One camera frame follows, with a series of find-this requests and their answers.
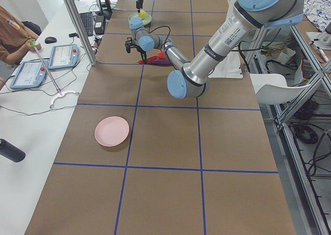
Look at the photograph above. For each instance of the purple eggplant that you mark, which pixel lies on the purple eggplant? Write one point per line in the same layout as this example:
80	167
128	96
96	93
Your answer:
161	62

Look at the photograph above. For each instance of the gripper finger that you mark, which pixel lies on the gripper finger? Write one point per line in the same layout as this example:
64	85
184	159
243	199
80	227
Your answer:
143	58

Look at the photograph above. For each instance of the pink plate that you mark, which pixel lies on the pink plate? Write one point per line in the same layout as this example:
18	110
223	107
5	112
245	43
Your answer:
111	131

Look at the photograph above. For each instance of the white plastic basket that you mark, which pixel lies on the white plastic basket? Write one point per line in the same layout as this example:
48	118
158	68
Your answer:
305	71

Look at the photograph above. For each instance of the red chili pepper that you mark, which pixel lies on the red chili pepper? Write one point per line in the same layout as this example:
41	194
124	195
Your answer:
147	61

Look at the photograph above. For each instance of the green plate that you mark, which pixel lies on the green plate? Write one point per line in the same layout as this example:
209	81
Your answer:
146	22

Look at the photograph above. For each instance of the far teach pendant tablet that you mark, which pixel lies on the far teach pendant tablet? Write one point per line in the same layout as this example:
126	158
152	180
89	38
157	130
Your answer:
64	56

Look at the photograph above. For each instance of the red orange pomegranate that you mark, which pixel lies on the red orange pomegranate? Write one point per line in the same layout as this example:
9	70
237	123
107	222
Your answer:
161	55

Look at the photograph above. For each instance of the near teach pendant tablet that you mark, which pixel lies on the near teach pendant tablet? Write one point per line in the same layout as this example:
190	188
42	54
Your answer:
30	74

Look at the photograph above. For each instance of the aluminium frame post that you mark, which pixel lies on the aluminium frame post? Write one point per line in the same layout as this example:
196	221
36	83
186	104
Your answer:
74	15

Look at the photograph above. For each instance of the yellow pink peach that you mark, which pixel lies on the yellow pink peach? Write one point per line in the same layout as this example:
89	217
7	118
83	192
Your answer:
142	14

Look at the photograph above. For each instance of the teach pendant tablet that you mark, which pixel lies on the teach pendant tablet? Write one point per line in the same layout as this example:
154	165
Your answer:
30	74
64	56

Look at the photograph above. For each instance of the person in brown shirt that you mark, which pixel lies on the person in brown shirt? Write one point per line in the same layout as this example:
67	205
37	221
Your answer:
15	38

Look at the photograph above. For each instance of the black keyboard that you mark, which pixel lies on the black keyboard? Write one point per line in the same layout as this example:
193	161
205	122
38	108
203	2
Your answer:
87	21

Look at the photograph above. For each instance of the black computer mouse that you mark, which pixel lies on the black computer mouse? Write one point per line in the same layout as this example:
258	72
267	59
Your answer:
49	40

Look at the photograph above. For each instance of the white chair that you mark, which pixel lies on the white chair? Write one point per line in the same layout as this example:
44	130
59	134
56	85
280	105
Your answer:
273	89

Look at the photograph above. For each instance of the black water bottle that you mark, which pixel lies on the black water bottle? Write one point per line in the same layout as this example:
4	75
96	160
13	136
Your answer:
11	152

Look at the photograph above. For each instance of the pink grabber stick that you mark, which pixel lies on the pink grabber stick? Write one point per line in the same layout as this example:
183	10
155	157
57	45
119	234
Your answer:
60	93

